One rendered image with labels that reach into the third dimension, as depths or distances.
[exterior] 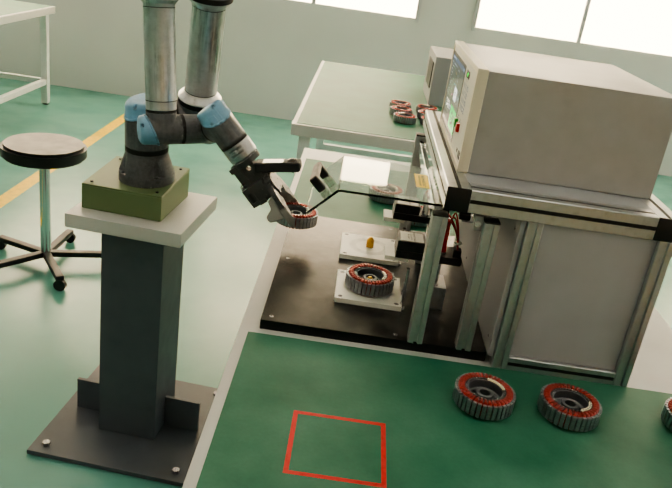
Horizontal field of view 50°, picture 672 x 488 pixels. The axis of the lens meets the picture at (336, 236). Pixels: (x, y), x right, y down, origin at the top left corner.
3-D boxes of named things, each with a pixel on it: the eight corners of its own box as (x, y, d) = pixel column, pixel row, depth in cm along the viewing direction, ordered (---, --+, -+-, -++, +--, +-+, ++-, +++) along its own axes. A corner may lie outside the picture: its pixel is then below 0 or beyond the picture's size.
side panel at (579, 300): (491, 367, 147) (528, 221, 135) (489, 360, 150) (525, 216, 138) (626, 387, 147) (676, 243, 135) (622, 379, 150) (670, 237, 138)
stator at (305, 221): (270, 226, 181) (272, 212, 180) (276, 210, 191) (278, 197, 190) (314, 233, 181) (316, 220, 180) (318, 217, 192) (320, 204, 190)
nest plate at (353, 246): (339, 258, 182) (339, 253, 181) (341, 235, 196) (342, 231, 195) (397, 266, 182) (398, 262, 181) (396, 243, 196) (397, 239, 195)
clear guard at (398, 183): (305, 213, 141) (309, 184, 139) (315, 177, 163) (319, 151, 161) (470, 238, 141) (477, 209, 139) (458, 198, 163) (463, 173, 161)
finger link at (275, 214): (278, 237, 181) (262, 205, 183) (298, 225, 180) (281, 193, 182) (273, 236, 178) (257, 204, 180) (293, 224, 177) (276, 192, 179)
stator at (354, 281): (342, 293, 161) (344, 278, 160) (346, 273, 171) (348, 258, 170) (391, 302, 161) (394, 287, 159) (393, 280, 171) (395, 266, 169)
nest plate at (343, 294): (333, 302, 159) (334, 297, 159) (337, 273, 173) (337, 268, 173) (400, 311, 159) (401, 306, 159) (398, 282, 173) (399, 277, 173)
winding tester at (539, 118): (456, 171, 143) (478, 68, 136) (439, 122, 184) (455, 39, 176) (650, 200, 143) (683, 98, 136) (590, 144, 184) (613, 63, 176)
